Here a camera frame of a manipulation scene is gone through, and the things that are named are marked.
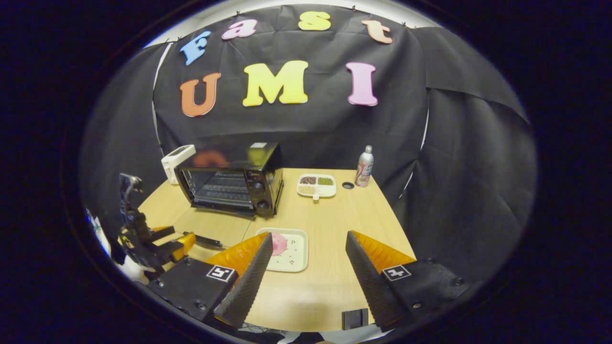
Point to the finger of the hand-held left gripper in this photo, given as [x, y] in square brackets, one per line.
[184, 241]
[162, 232]

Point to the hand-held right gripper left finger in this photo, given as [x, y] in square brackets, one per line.
[248, 286]

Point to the row of black cloth clips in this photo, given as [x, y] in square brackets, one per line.
[237, 13]

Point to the white printed sheet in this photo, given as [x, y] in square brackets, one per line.
[98, 229]

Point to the black electric oven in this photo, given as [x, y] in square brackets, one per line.
[265, 160]

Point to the white divided dish with grains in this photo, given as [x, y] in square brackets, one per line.
[330, 190]

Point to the pink round food slice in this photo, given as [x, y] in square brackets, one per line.
[279, 244]

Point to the cream square tray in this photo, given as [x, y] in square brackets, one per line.
[296, 253]

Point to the white toaster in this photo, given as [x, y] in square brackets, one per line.
[174, 160]

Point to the black backdrop cloth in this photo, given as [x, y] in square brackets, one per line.
[468, 167]

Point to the black table clamp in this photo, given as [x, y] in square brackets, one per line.
[355, 319]

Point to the silver spray can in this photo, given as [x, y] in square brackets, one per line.
[364, 167]

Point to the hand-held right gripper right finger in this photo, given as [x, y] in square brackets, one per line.
[370, 286]

